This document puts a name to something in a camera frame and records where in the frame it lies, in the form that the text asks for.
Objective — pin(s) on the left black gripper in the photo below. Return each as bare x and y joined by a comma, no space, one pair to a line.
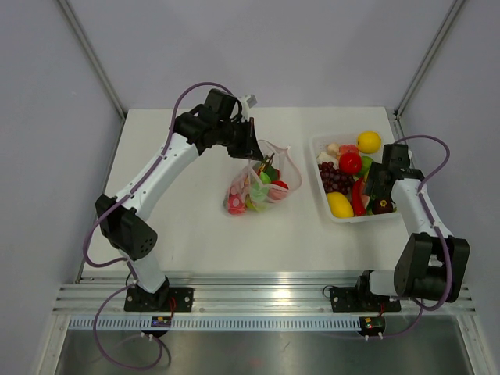
248,148

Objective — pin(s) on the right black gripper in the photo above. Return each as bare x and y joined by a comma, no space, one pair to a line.
374,173

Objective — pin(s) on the dark purple mangosteen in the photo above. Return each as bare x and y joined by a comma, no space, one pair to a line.
382,206

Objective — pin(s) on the clear pink zip top bag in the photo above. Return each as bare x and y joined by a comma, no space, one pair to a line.
245,178

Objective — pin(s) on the green lettuce leaf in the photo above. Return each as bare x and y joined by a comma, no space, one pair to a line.
259,190

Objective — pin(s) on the green pear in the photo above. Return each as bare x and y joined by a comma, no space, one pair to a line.
259,207

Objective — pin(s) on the white plastic fruit basket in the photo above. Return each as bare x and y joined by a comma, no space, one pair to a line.
319,143

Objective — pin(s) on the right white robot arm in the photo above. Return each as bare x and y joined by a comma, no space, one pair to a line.
433,262

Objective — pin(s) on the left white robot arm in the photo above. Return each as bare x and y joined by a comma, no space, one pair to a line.
122,218

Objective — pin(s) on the yellow lemon top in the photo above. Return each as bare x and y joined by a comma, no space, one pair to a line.
368,142

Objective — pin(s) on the red chili pepper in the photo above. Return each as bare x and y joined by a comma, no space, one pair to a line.
356,198

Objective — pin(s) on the yellow fruit right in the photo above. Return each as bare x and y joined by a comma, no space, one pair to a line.
366,164

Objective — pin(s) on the yellow mango upper left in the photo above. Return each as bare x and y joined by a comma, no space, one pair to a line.
339,205

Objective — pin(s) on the dark grape bunch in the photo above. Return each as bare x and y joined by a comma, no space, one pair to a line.
333,180

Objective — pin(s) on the white garlic bulb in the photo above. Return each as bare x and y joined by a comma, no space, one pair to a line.
329,155

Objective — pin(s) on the right small circuit board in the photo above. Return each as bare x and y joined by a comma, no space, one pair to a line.
372,326

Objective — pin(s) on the small circuit board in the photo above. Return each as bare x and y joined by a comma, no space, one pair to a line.
161,321
372,326

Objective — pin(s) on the left small circuit board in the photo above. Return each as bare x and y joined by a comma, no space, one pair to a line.
161,321

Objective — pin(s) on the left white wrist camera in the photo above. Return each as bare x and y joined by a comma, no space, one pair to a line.
247,103

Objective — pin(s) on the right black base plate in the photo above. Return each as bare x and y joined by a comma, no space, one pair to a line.
354,300

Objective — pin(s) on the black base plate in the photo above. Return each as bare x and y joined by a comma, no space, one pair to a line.
177,299
354,300

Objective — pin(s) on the aluminium mounting rail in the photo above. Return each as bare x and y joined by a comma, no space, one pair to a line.
216,294

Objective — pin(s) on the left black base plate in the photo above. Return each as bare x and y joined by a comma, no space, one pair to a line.
177,299

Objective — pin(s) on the white slotted cable duct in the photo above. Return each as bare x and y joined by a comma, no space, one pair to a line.
221,323

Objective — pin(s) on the left aluminium frame post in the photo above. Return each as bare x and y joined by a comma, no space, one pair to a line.
77,28

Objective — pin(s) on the aluminium frame post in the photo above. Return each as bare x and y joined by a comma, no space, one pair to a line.
77,28
437,42

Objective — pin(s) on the right aluminium frame post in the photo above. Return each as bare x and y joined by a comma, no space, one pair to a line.
437,42

